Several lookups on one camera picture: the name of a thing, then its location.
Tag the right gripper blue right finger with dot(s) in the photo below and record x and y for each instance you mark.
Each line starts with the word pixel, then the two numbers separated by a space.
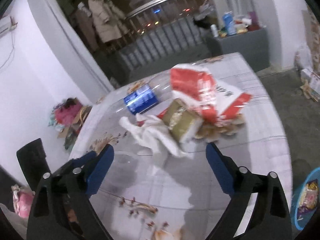
pixel 270 218

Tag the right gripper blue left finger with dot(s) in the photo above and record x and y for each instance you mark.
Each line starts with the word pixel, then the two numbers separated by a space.
pixel 61 208

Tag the purple yellow noodle bag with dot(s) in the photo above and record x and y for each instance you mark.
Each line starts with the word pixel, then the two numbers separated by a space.
pixel 308 199

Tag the white tissue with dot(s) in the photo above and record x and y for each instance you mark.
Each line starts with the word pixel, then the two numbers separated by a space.
pixel 151 132

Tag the red white snack bag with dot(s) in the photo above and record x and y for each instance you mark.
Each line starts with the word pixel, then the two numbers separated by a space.
pixel 216 101

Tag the clear plastic water bottle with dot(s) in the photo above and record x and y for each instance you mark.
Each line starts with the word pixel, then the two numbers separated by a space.
pixel 144 95

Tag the gold cardboard box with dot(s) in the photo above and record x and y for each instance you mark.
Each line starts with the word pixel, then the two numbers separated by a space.
pixel 182 123

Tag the blue plastic trash basket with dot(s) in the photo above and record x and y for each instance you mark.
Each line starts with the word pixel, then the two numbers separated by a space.
pixel 300 221

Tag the pink clothes pile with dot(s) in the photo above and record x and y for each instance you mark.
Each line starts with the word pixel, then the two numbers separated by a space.
pixel 68 118

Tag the pile of papers on floor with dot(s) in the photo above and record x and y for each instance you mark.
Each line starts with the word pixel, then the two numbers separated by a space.
pixel 304 67

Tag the beige hanging coat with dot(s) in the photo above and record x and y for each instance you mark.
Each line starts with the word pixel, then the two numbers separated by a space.
pixel 108 20

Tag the grey side table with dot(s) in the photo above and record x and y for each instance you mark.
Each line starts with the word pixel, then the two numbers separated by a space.
pixel 253 46

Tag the balcony metal railing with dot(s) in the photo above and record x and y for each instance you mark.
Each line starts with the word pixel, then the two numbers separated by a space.
pixel 151 31

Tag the tall patterned cardboard box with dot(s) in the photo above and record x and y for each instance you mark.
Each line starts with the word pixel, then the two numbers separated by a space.
pixel 312 36

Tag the blue canister on table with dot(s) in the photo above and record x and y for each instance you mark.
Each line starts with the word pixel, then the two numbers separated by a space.
pixel 229 23

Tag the white curtain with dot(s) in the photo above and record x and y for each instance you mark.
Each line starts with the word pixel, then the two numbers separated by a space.
pixel 267 16

